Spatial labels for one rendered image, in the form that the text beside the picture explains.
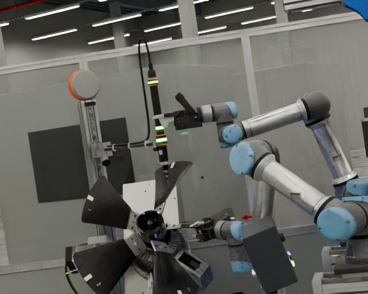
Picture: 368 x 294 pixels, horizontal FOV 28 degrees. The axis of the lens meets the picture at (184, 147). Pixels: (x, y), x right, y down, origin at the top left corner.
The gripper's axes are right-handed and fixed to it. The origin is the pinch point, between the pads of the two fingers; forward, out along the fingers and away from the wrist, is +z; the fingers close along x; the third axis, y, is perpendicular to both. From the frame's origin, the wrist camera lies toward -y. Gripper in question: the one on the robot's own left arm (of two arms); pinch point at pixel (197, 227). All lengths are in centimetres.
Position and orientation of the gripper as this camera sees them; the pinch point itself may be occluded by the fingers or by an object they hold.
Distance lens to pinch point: 306.7
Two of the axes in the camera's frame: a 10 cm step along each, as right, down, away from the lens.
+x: 2.4, 9.7, 0.7
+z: -5.3, 0.7, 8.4
